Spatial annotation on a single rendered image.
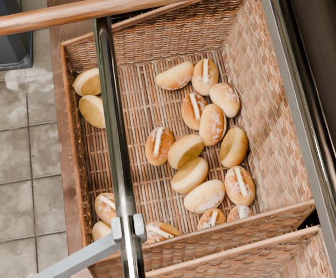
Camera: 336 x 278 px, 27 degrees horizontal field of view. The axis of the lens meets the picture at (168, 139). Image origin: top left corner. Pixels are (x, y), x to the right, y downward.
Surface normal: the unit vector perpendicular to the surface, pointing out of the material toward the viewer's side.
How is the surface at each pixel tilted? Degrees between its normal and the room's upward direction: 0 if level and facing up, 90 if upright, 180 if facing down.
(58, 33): 0
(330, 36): 10
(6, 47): 90
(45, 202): 0
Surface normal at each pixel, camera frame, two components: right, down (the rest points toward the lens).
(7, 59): 0.07, 0.89
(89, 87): 0.61, 0.41
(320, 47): 0.10, -0.47
